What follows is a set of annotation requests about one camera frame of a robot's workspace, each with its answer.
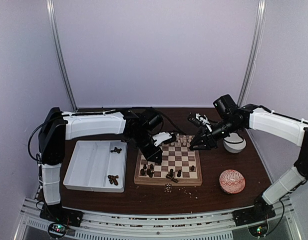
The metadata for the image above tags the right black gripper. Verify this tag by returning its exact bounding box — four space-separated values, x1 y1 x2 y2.
189 116 241 151

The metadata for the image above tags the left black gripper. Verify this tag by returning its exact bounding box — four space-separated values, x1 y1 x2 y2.
129 130 163 164

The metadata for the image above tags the wooden chess board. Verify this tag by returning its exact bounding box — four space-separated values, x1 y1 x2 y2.
134 144 203 187

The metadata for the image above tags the white plastic divided tray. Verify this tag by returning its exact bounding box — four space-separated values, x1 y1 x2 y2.
63 140 128 193

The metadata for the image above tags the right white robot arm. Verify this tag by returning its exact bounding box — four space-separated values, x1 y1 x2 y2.
188 94 308 221

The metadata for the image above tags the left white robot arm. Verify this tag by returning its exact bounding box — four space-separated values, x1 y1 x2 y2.
35 107 173 222

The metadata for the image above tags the white chess pieces group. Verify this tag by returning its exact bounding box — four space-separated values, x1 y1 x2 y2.
169 133 193 147

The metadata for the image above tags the dark chess pieces upper pile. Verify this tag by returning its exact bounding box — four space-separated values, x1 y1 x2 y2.
110 147 122 154

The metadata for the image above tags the dark chess pieces pile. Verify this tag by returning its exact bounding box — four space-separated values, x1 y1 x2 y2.
110 147 122 154
107 175 119 186

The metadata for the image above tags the dark chess pieces lower pile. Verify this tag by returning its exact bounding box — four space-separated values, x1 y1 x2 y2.
107 175 119 186

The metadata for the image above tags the white ceramic bowl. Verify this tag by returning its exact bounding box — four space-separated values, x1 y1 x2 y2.
223 132 247 154

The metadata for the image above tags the red patterned bowl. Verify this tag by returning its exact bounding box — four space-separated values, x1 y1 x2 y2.
219 169 246 195

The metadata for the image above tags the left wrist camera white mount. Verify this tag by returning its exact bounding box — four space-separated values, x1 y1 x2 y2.
152 131 176 146

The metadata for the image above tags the right wrist camera with cable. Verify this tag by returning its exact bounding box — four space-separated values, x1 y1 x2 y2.
187 113 212 131

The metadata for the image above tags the aluminium front rail frame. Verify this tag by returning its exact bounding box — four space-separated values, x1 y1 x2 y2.
18 195 294 240

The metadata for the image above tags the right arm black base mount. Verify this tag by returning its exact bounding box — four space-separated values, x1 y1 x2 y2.
232 207 276 227

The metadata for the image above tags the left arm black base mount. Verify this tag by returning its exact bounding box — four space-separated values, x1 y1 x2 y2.
39 206 83 227

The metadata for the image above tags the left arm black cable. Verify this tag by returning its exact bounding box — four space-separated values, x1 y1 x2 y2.
27 119 52 163

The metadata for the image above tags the right aluminium corner post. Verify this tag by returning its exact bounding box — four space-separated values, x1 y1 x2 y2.
238 0 267 107

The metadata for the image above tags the aluminium corner post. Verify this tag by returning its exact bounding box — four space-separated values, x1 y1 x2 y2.
46 0 78 112
238 0 267 107

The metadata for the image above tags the left aluminium corner post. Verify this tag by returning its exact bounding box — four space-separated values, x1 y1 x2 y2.
46 0 78 112

